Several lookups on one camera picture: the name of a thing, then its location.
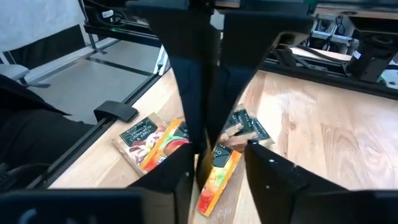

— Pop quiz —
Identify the grey chair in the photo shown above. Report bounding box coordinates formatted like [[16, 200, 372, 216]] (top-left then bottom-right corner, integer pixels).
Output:
[[0, 63, 51, 90]]

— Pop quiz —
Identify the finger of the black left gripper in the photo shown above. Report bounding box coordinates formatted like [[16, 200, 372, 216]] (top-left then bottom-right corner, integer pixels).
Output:
[[145, 17, 222, 154], [206, 11, 315, 149]]

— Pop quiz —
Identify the black frame clamp bracket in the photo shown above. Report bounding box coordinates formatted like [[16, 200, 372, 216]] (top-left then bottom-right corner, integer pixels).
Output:
[[93, 100, 140, 123]]

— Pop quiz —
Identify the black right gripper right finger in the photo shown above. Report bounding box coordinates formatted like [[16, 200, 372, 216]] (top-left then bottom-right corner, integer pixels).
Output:
[[244, 139, 398, 224]]

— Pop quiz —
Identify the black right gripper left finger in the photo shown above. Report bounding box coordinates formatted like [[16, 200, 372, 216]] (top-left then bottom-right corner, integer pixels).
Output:
[[0, 143, 195, 224]]

